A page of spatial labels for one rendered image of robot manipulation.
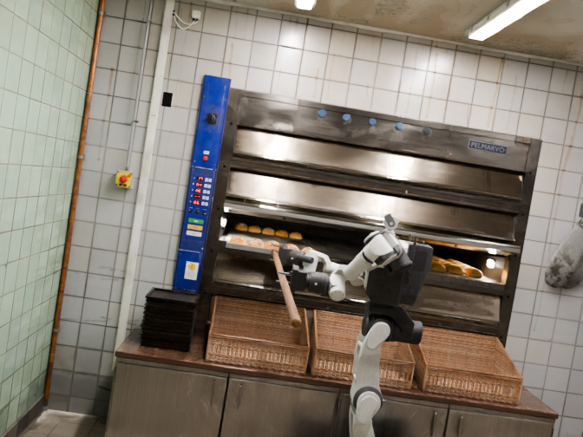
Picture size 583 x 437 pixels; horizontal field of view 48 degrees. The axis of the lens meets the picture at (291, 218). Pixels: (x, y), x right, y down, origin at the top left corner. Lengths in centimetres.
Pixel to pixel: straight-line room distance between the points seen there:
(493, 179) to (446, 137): 39
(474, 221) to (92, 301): 239
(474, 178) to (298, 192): 109
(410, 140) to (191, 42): 145
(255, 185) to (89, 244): 106
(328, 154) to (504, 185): 111
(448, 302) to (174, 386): 174
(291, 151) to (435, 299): 128
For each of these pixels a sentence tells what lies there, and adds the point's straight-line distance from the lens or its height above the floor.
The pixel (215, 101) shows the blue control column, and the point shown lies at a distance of 399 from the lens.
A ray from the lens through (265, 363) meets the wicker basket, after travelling 363.
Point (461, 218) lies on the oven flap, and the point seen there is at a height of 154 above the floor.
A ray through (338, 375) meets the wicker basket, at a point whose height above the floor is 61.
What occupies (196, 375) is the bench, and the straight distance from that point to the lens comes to 361.
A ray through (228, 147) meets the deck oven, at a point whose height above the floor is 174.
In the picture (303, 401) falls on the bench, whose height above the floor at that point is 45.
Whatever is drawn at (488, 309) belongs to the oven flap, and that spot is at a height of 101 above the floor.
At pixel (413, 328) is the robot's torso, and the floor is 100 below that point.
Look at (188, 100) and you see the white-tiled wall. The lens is 403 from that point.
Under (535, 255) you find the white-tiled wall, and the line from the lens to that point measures 437.
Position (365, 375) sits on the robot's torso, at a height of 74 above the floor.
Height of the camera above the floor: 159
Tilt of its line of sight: 3 degrees down
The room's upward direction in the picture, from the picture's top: 9 degrees clockwise
